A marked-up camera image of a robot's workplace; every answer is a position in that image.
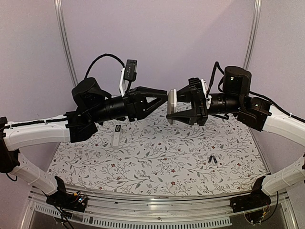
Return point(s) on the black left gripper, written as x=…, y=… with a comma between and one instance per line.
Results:
x=137, y=106

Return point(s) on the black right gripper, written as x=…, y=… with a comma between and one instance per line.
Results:
x=198, y=110

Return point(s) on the small white remote control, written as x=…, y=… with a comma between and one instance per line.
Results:
x=172, y=102

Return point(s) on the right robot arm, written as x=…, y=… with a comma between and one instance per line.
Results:
x=251, y=109

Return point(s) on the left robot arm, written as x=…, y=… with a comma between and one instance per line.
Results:
x=94, y=107

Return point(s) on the floral patterned table mat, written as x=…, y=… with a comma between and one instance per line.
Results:
x=157, y=158

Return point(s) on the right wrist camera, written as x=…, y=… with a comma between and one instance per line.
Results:
x=199, y=92

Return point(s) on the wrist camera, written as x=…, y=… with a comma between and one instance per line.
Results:
x=199, y=92
x=128, y=75

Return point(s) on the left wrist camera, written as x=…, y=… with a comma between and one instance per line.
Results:
x=128, y=75

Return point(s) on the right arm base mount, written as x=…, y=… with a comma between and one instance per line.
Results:
x=255, y=199

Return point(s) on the aluminium front frame rail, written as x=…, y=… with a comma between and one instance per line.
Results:
x=111, y=210

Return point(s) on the right aluminium corner post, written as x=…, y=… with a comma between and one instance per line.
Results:
x=253, y=33

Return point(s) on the aluminium corner post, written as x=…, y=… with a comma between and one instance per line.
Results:
x=65, y=41
x=253, y=33

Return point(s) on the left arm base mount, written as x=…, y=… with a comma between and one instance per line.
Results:
x=62, y=199

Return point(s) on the left aluminium corner post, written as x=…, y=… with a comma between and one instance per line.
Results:
x=65, y=41

